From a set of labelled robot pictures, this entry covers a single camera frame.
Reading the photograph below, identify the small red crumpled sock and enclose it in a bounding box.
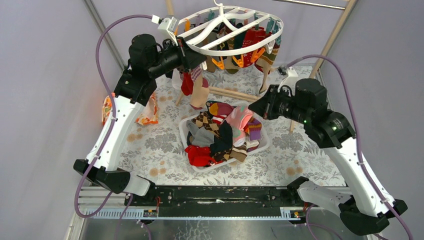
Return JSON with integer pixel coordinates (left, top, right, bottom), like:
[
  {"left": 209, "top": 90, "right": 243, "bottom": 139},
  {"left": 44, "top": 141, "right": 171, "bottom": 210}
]
[{"left": 184, "top": 145, "right": 217, "bottom": 167}]

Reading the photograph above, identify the dark teal hanging sock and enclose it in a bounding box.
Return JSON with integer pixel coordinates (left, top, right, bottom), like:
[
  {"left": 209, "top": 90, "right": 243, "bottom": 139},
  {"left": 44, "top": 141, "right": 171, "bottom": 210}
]
[{"left": 231, "top": 30, "right": 247, "bottom": 67}]

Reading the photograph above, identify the white oval clip hanger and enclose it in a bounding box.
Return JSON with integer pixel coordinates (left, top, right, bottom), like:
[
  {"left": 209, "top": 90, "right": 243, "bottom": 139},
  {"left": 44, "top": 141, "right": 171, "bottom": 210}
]
[{"left": 172, "top": 1, "right": 284, "bottom": 57}]

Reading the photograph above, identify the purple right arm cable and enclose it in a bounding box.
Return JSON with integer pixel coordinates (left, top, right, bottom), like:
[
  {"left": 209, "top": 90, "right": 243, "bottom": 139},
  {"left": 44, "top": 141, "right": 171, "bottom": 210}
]
[{"left": 284, "top": 54, "right": 415, "bottom": 240}]

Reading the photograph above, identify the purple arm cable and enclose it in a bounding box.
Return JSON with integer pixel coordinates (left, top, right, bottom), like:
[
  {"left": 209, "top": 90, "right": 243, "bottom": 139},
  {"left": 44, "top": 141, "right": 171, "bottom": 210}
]
[
  {"left": 73, "top": 14, "right": 162, "bottom": 219},
  {"left": 284, "top": 54, "right": 415, "bottom": 240}
]

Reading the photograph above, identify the red patterned hanging sock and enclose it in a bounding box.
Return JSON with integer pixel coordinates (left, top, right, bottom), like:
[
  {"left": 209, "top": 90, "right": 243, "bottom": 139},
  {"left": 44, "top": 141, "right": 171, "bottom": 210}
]
[{"left": 240, "top": 26, "right": 267, "bottom": 68}]

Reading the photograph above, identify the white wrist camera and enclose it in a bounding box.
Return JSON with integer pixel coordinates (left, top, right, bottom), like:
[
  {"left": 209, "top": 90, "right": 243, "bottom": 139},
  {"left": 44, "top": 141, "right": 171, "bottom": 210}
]
[
  {"left": 277, "top": 66, "right": 299, "bottom": 92},
  {"left": 151, "top": 15, "right": 179, "bottom": 44}
]

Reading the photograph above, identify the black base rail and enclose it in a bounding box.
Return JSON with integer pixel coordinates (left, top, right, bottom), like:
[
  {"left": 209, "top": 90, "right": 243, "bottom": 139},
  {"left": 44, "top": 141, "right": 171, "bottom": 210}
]
[{"left": 124, "top": 185, "right": 310, "bottom": 218}]

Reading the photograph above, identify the wooden hanger stand frame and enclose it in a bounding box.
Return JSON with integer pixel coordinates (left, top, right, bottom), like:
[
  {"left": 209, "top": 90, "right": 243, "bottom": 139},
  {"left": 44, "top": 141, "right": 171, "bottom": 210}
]
[{"left": 164, "top": 0, "right": 360, "bottom": 133}]

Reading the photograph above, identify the orange clothespin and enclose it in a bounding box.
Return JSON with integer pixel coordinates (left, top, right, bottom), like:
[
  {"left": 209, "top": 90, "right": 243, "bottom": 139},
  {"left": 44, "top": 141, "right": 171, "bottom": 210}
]
[{"left": 250, "top": 47, "right": 265, "bottom": 63}]

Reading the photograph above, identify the red white sock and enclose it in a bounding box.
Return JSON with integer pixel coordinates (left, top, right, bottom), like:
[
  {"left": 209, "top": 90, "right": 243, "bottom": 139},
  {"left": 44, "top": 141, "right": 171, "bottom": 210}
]
[{"left": 180, "top": 72, "right": 194, "bottom": 96}]

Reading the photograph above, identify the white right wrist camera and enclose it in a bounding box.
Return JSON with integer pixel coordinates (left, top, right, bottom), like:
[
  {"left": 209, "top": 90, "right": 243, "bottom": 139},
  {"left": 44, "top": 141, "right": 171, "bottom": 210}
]
[{"left": 277, "top": 66, "right": 299, "bottom": 92}]

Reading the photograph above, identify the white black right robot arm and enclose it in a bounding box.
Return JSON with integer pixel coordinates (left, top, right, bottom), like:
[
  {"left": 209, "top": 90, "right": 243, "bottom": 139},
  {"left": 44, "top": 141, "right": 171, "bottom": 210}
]
[{"left": 249, "top": 78, "right": 408, "bottom": 236}]

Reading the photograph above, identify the brown argyle sock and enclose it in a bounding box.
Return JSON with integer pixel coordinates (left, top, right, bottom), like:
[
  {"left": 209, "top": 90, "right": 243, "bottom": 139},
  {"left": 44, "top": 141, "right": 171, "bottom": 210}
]
[{"left": 191, "top": 111, "right": 219, "bottom": 135}]

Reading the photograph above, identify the olive striped hanging sock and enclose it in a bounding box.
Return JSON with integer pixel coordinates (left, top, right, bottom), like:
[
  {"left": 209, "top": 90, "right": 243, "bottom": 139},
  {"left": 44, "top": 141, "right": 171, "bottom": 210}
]
[{"left": 254, "top": 37, "right": 281, "bottom": 95}]

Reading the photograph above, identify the floral orange fabric bag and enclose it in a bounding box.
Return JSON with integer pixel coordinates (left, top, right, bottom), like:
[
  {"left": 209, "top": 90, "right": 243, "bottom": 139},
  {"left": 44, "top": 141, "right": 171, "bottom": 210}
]
[{"left": 101, "top": 92, "right": 159, "bottom": 126}]

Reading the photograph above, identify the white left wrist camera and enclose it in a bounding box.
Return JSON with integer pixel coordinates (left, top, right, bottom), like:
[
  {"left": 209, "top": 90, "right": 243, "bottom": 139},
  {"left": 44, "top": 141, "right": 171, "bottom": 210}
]
[{"left": 151, "top": 15, "right": 179, "bottom": 44}]

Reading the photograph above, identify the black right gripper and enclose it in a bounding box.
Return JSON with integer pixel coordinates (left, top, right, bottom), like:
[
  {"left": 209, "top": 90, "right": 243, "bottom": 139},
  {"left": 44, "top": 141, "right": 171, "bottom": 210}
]
[{"left": 248, "top": 84, "right": 311, "bottom": 124}]

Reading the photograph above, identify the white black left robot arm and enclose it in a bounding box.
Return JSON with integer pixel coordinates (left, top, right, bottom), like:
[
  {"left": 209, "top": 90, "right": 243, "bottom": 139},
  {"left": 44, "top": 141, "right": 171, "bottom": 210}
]
[{"left": 73, "top": 34, "right": 207, "bottom": 206}]

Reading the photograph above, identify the purple striped sock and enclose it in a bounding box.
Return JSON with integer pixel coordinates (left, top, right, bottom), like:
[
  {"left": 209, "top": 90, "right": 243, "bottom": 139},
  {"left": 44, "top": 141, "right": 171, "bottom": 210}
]
[{"left": 245, "top": 117, "right": 262, "bottom": 141}]

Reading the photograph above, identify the beige sock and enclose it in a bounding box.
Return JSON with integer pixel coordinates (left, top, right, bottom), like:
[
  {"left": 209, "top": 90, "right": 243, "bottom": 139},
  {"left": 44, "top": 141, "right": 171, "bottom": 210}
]
[{"left": 189, "top": 66, "right": 210, "bottom": 110}]

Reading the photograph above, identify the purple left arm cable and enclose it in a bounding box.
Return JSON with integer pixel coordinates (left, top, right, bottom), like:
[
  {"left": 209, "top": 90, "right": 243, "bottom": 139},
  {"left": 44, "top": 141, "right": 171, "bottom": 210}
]
[{"left": 73, "top": 14, "right": 162, "bottom": 219}]

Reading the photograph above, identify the grey sock in basket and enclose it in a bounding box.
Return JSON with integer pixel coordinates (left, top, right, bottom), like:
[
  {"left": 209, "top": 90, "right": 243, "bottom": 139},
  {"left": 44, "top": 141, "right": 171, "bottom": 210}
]
[{"left": 186, "top": 120, "right": 215, "bottom": 147}]

